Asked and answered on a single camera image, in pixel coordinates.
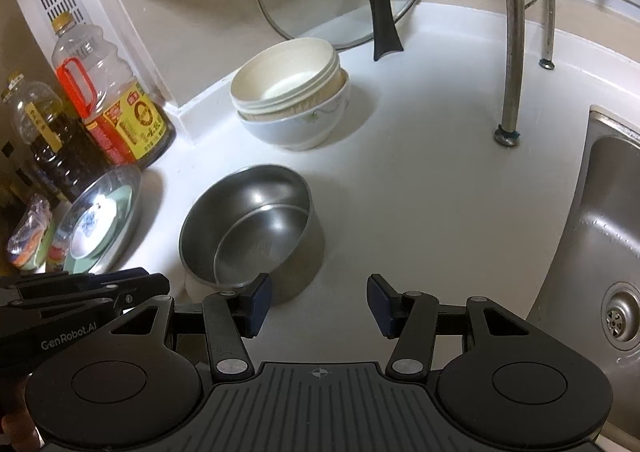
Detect cream plastic bowl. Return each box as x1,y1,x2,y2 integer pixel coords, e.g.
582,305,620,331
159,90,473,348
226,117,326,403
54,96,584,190
230,38,342,123

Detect small floral dish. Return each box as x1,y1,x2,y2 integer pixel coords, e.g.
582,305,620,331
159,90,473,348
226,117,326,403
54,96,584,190
70,199,118,257

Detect green square plate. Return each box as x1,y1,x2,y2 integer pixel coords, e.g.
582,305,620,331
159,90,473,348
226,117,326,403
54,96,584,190
62,184,136,263

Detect large steel basin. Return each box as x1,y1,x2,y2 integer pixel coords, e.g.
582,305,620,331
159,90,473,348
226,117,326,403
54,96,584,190
47,164,143,275

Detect steel bowl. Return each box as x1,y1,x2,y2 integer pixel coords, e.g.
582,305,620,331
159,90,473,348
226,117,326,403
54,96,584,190
178,164,326,305

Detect person's left hand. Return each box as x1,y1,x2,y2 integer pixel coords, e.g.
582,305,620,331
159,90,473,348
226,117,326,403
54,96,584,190
0,411,38,452

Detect large dark oil bottle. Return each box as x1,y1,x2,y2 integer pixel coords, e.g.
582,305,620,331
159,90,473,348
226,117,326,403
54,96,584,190
0,72,108,203

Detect steel sink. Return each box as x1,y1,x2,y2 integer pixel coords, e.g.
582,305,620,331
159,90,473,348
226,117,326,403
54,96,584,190
525,104,640,433

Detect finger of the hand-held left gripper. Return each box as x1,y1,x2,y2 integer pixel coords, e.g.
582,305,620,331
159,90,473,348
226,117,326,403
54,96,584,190
10,274,171,311
0,268,151,291

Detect oil bottle with red handle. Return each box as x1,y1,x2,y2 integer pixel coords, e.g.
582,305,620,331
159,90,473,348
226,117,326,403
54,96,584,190
51,12,177,170

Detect bagged colourful plastic bowls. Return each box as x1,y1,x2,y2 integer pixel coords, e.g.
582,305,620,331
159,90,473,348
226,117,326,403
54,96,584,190
6,194,56,273

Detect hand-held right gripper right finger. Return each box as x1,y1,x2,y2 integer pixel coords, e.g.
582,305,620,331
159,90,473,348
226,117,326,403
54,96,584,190
366,274,533,378

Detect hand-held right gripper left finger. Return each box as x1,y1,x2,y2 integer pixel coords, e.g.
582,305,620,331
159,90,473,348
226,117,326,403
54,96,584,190
107,273,275,381

